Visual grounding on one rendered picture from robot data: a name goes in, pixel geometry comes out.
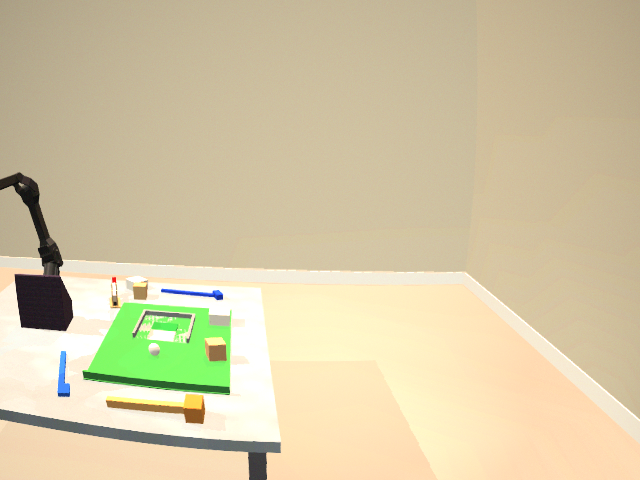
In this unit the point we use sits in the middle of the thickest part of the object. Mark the white ball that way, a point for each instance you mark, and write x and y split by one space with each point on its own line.
154 349

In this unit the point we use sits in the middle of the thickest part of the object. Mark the green putting mat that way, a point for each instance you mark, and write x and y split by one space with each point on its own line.
122 354

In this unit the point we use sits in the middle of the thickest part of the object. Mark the tan cube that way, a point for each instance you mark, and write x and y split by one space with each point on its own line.
215 349
140 291

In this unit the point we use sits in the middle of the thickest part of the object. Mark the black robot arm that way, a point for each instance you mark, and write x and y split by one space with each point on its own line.
29 192

